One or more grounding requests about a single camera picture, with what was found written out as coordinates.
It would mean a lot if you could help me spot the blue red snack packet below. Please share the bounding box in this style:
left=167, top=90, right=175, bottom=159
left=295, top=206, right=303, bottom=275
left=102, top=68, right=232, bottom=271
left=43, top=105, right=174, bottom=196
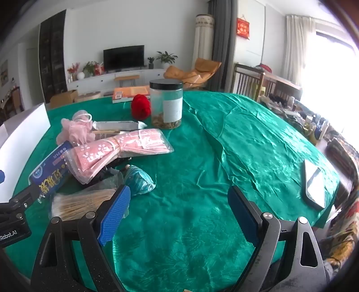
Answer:
left=28, top=141, right=72, bottom=203

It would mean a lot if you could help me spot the cotton swab bag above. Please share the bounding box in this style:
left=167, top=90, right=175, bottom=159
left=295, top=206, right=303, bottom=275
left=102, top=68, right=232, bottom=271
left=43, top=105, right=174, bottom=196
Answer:
left=49, top=189, right=115, bottom=221

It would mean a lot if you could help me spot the pink face mask pack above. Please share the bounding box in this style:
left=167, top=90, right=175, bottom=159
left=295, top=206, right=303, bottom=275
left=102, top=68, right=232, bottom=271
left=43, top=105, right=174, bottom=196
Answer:
left=64, top=128, right=173, bottom=184

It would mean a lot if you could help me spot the pink mesh bath sponge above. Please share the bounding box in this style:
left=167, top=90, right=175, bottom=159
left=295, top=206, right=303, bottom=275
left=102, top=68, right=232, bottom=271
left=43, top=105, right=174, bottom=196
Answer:
left=56, top=110, right=96, bottom=146

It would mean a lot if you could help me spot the silver foil packet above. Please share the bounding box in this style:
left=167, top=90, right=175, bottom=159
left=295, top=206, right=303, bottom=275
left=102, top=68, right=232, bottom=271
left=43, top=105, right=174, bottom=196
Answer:
left=92, top=121, right=147, bottom=131

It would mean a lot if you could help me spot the teal fabric sachet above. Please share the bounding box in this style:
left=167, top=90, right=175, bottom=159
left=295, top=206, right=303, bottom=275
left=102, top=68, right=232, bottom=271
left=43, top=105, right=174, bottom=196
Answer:
left=124, top=165, right=156, bottom=197

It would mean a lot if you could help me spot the black lace hair net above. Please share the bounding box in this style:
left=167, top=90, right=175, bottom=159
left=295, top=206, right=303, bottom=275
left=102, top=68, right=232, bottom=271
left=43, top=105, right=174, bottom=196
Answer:
left=77, top=167, right=121, bottom=186

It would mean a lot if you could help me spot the white cardboard box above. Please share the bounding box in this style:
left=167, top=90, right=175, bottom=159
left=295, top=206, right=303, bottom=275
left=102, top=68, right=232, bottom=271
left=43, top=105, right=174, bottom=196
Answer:
left=1, top=103, right=50, bottom=203

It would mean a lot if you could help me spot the brown cardboard box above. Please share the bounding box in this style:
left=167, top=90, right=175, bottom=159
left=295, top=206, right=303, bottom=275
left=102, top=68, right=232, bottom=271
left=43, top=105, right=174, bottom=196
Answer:
left=50, top=90, right=79, bottom=109

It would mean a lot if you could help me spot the smartphone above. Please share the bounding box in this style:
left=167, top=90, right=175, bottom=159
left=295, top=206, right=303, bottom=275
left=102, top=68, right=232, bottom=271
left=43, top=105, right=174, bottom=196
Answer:
left=304, top=159, right=326, bottom=210

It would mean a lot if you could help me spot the red flower vase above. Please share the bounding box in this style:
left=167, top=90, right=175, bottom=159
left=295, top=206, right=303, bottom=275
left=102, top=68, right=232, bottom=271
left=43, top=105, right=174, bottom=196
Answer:
left=67, top=62, right=80, bottom=82

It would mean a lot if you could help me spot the orange book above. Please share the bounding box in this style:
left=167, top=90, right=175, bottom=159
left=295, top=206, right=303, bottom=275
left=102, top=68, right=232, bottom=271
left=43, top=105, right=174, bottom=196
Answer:
left=112, top=86, right=150, bottom=103

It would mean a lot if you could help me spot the dark bookshelf cabinet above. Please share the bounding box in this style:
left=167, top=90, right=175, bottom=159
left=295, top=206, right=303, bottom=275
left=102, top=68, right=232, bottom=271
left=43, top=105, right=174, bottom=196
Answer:
left=38, top=10, right=67, bottom=103

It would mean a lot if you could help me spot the red yarn ball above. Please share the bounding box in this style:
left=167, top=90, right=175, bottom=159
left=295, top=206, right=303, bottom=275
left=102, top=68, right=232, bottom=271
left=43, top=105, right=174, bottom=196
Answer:
left=130, top=94, right=151, bottom=121

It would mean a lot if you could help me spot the small wooden stool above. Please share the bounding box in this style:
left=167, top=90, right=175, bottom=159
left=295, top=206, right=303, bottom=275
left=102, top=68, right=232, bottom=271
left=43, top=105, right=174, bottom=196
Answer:
left=114, top=75, right=140, bottom=88

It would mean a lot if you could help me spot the black television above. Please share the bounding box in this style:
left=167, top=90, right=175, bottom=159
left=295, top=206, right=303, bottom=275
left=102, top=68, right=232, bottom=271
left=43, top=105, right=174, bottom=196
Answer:
left=103, top=45, right=144, bottom=71

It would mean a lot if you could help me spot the clear jar black lid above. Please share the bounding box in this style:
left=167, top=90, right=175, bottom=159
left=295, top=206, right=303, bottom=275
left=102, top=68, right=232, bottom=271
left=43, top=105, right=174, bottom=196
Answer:
left=150, top=78, right=183, bottom=130

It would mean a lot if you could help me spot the wooden bench seat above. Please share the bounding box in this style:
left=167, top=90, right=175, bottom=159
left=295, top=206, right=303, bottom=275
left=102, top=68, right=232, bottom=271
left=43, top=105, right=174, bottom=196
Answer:
left=230, top=63, right=302, bottom=101

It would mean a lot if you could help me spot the potted green plant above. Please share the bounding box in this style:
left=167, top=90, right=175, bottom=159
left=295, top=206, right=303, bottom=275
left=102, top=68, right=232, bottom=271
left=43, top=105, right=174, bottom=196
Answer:
left=156, top=51, right=178, bottom=69

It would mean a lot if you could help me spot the orange lounge chair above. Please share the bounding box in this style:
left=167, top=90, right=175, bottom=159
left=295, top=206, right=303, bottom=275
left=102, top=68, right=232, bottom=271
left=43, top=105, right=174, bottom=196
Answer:
left=164, top=58, right=221, bottom=89

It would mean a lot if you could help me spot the white standing air conditioner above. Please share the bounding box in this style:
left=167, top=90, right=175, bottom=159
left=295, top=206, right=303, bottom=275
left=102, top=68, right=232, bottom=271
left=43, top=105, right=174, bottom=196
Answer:
left=192, top=14, right=215, bottom=67

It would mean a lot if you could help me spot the grey curtain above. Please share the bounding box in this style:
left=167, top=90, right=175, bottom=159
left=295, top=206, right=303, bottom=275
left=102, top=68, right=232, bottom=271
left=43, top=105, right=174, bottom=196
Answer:
left=208, top=0, right=238, bottom=92

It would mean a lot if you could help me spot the red wall hanging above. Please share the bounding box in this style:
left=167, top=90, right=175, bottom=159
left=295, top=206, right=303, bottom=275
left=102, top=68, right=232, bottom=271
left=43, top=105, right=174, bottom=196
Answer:
left=236, top=18, right=250, bottom=40

